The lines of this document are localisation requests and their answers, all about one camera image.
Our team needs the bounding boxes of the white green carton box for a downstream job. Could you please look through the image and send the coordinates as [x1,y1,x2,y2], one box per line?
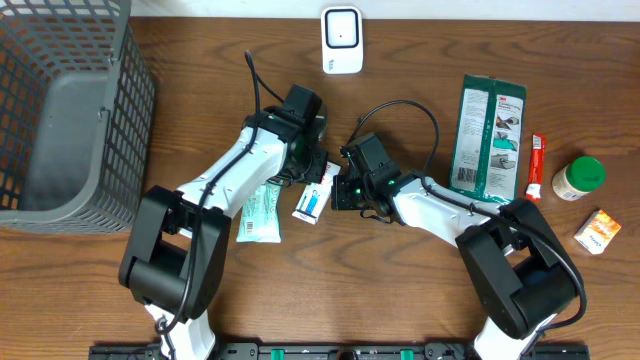
[292,162,341,225]

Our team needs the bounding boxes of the light teal wipes packet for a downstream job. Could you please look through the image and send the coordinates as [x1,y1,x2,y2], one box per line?
[236,183,281,243]

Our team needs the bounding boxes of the green white package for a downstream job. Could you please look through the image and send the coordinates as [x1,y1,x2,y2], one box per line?
[449,75,527,204]

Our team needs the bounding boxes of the orange red stick sachet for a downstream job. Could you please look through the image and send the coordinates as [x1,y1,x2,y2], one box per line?
[525,133,547,203]

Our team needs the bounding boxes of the green lid jar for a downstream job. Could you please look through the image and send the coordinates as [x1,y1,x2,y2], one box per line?
[551,156,607,201]

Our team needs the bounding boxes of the orange small box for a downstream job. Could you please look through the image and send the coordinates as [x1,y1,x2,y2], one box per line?
[574,209,621,255]

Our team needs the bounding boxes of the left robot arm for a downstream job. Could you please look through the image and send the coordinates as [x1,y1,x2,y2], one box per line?
[118,85,328,359]

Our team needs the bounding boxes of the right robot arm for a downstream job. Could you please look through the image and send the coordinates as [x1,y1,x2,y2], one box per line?
[331,133,586,359]

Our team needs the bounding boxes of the white barcode scanner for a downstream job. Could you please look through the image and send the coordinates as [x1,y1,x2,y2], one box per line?
[320,6,364,75]

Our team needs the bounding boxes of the grey plastic mesh basket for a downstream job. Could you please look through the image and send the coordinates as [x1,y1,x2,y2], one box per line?
[1,0,156,234]

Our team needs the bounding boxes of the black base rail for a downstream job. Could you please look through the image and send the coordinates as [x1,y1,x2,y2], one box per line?
[88,341,591,360]

